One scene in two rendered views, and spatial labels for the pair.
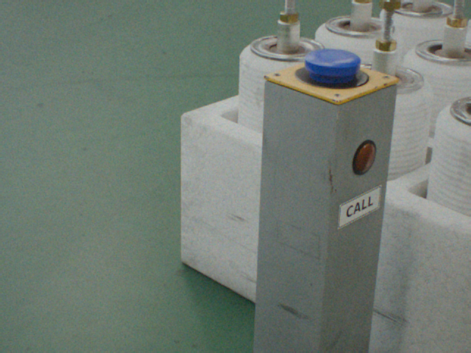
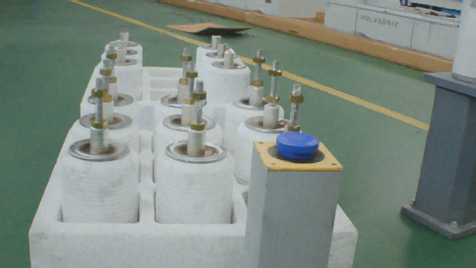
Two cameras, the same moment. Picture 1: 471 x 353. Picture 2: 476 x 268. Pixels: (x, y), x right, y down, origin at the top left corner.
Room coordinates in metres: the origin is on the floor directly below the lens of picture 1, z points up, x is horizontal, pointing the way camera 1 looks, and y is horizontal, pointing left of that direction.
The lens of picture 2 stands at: (0.38, 0.37, 0.49)
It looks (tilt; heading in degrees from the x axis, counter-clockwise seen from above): 17 degrees down; 306
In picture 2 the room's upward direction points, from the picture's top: 4 degrees clockwise
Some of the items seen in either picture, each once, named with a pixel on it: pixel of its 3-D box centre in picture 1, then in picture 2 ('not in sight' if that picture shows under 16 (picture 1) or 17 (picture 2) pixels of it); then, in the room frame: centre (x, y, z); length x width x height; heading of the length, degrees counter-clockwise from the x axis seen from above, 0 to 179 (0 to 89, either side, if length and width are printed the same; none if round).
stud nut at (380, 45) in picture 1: (385, 44); (197, 125); (0.80, -0.13, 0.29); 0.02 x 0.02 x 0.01; 14
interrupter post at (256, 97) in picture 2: not in sight; (256, 96); (0.89, -0.38, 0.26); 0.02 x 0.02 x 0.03
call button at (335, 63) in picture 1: (332, 69); (297, 147); (0.62, -0.07, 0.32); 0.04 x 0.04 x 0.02
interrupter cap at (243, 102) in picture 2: not in sight; (255, 103); (0.89, -0.38, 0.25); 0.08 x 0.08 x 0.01
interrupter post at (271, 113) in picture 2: not in sight; (271, 116); (0.80, -0.30, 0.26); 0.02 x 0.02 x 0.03
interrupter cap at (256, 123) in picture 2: not in sight; (270, 125); (0.80, -0.30, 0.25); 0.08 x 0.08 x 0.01
